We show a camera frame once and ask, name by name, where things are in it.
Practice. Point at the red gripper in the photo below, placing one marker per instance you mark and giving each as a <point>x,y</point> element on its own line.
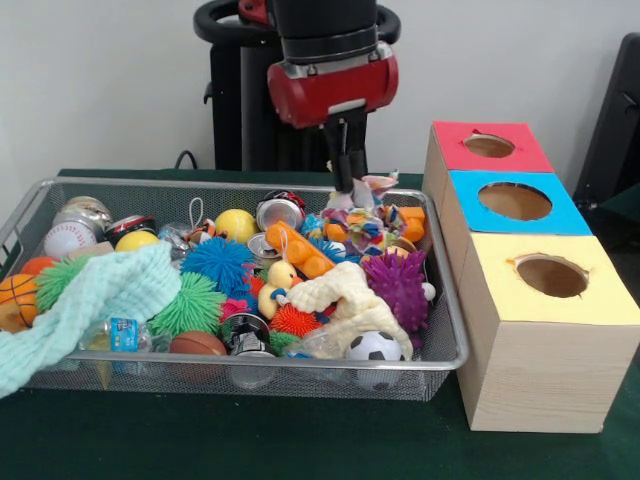
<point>310,100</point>

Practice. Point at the colourful patterned cloth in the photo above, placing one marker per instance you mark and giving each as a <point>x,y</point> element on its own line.
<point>360,225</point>

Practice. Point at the wooden box with three holes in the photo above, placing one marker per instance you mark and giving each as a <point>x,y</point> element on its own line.
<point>540,380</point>

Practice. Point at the silver mesh bin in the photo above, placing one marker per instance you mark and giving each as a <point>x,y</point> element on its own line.
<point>150,380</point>

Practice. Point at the long orange toy brick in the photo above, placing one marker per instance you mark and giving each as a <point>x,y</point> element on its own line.
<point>415,225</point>

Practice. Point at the short orange toy brick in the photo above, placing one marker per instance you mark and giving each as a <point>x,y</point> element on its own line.
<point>300,250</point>

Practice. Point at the yellow ball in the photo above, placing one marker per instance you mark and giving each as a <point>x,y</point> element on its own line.
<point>236,225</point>

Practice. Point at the cream yellow cloth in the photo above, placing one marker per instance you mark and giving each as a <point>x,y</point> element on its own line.
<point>350,295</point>

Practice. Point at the purple spiky toy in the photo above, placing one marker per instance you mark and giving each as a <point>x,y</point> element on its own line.
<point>397,290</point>

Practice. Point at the blue spiky ball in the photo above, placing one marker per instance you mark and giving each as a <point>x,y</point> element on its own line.
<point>217,257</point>

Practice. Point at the small soccer ball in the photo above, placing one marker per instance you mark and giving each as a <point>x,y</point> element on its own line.
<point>375,347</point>

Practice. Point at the green spiky ball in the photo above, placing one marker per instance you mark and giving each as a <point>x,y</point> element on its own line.
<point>187,305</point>

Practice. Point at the black upright panel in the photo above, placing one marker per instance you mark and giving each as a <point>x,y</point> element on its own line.
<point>615,125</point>

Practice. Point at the mint green cloth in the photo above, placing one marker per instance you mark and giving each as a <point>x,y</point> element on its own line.
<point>100,295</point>

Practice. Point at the white baseball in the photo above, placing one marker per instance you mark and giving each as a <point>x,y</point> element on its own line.
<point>67,240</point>

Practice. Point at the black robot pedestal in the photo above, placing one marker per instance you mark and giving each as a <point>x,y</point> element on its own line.
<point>240,125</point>

